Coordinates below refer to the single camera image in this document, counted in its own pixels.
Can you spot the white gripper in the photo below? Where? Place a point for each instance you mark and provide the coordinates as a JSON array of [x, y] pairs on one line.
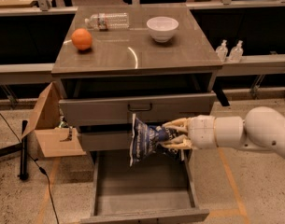
[[202, 131]]

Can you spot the blue chip bag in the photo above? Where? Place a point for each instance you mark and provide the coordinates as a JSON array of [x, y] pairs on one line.
[[151, 139]]

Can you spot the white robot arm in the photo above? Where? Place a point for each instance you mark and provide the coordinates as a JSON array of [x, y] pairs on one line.
[[262, 130]]

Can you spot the grey top drawer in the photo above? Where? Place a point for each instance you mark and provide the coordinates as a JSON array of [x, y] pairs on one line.
[[86, 112]]

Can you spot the grey drawer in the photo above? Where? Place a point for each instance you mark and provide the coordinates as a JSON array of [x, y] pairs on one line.
[[86, 112], [157, 190], [105, 137]]

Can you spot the grey bottom drawer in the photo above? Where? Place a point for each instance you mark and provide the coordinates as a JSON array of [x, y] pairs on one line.
[[157, 190]]

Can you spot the grey middle drawer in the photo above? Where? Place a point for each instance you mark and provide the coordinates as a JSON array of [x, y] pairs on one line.
[[105, 137]]

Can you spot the grey drawer cabinet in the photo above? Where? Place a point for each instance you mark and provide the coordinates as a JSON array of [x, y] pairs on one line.
[[130, 63]]

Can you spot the left clear pump bottle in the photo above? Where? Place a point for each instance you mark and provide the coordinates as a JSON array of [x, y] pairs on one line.
[[222, 50]]

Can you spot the clear pump bottle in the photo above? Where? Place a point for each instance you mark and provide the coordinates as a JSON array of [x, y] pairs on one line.
[[222, 50], [236, 52]]

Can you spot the right clear pump bottle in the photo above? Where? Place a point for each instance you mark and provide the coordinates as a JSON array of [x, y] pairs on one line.
[[236, 52]]

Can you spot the white bowl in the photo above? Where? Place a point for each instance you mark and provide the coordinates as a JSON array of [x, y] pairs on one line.
[[162, 29]]

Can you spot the brown cardboard box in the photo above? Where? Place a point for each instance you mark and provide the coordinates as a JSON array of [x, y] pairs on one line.
[[45, 122]]

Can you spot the clear plastic water bottle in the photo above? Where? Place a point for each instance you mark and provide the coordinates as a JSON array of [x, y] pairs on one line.
[[108, 21]]

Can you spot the orange fruit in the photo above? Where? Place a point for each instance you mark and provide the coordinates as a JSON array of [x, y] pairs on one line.
[[82, 39]]

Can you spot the black floor stand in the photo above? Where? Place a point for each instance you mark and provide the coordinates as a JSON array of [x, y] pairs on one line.
[[22, 148]]

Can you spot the grey metal railing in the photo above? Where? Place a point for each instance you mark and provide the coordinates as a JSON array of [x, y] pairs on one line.
[[40, 72]]

